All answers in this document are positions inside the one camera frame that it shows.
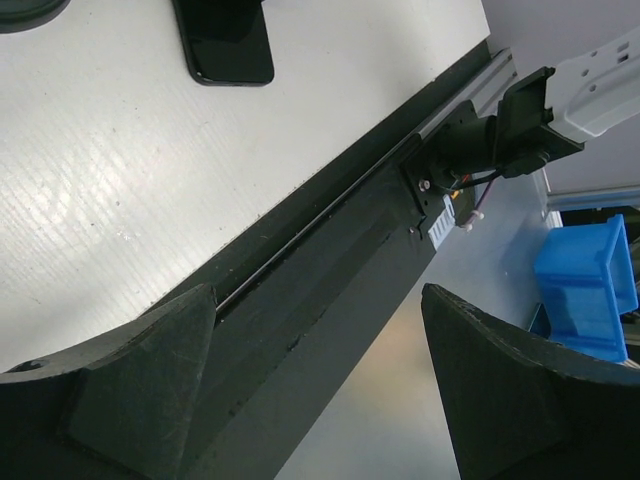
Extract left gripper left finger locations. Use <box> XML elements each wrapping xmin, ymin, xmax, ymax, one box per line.
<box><xmin>1</xmin><ymin>285</ymin><xmax>216</xmax><ymax>479</ymax></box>

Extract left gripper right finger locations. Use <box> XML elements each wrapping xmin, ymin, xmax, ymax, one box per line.
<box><xmin>421</xmin><ymin>284</ymin><xmax>639</xmax><ymax>479</ymax></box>

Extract black smartphone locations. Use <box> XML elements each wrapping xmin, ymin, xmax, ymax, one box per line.
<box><xmin>173</xmin><ymin>0</ymin><xmax>275</xmax><ymax>87</ymax></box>

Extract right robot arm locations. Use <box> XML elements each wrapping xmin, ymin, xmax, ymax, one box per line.
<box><xmin>425</xmin><ymin>29</ymin><xmax>639</xmax><ymax>191</ymax></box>

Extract black phone stand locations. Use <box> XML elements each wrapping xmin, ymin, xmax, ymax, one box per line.
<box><xmin>0</xmin><ymin>0</ymin><xmax>70</xmax><ymax>34</ymax></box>

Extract blue plastic bin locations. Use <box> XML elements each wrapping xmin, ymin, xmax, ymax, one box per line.
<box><xmin>533</xmin><ymin>214</ymin><xmax>639</xmax><ymax>363</ymax></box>

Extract right white cable duct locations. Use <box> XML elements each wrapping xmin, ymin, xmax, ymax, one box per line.
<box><xmin>428</xmin><ymin>195</ymin><xmax>456</xmax><ymax>250</ymax></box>

